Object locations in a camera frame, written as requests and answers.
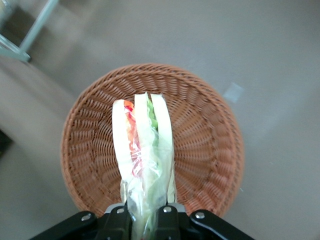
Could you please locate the brown wicker basket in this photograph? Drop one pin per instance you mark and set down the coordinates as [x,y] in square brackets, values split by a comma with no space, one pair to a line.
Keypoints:
[200,150]

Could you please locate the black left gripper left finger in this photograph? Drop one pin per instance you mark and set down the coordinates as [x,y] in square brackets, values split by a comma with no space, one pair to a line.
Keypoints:
[112,225]

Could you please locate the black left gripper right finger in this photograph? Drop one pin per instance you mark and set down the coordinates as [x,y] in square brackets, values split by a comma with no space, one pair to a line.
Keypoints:
[170,225]

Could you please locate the sandwich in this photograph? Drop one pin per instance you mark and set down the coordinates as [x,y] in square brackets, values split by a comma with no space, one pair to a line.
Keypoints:
[145,125]

